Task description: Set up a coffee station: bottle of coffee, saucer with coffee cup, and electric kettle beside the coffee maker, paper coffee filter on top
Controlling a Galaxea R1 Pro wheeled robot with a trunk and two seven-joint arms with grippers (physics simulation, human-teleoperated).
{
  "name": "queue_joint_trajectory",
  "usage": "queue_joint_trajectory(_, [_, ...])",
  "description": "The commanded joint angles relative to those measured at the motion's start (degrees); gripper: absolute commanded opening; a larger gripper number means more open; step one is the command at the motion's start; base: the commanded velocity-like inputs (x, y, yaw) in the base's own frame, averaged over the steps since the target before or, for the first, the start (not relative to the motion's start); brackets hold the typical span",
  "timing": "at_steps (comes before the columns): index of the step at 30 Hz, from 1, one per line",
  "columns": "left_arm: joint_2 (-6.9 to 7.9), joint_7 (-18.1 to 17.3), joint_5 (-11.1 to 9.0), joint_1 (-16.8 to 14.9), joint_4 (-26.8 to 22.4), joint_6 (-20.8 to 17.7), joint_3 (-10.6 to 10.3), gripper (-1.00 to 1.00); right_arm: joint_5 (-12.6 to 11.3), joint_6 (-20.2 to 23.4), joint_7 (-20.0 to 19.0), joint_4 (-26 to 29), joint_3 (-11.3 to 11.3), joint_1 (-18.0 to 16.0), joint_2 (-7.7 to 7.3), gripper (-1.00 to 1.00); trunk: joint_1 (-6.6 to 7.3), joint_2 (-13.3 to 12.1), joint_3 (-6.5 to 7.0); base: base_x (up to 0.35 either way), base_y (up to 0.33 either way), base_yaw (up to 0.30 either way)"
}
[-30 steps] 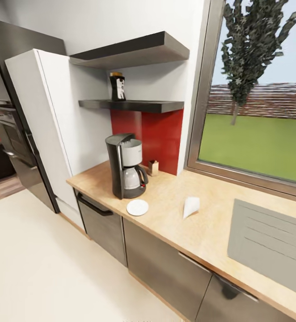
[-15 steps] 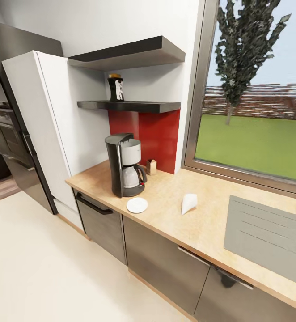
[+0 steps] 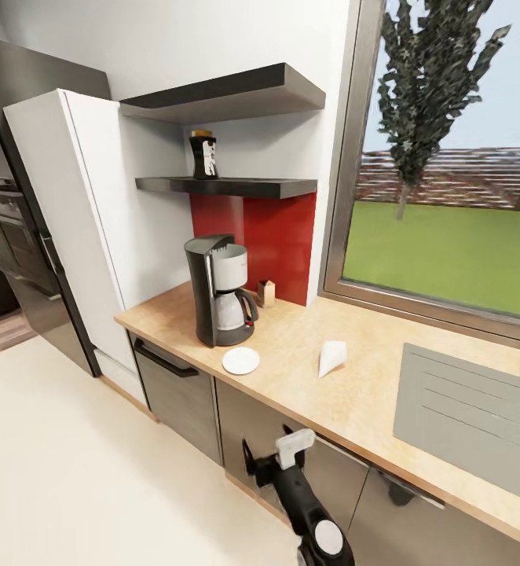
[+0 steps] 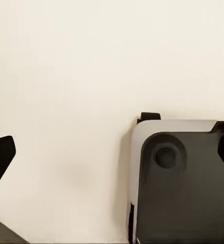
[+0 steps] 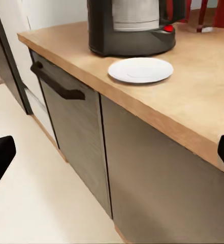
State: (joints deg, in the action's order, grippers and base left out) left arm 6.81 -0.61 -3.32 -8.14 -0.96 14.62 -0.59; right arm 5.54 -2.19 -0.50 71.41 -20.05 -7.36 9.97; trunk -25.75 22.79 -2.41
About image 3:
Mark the bottle of coffee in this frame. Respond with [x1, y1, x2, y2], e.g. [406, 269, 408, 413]
[189, 130, 218, 180]

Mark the paper coffee filter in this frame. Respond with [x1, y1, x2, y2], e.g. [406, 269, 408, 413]
[319, 341, 347, 378]

